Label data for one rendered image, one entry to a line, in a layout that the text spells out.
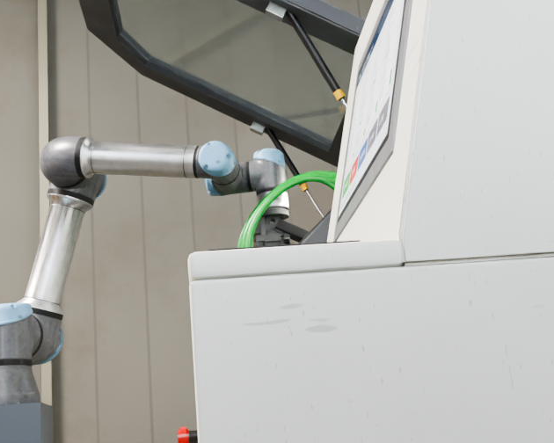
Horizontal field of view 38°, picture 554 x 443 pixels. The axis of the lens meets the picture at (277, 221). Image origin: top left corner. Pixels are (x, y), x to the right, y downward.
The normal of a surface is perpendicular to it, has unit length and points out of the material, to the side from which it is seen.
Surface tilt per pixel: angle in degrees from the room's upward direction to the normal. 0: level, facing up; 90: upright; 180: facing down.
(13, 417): 90
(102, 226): 90
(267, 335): 90
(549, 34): 90
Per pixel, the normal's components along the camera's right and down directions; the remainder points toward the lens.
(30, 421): 0.13, -0.26
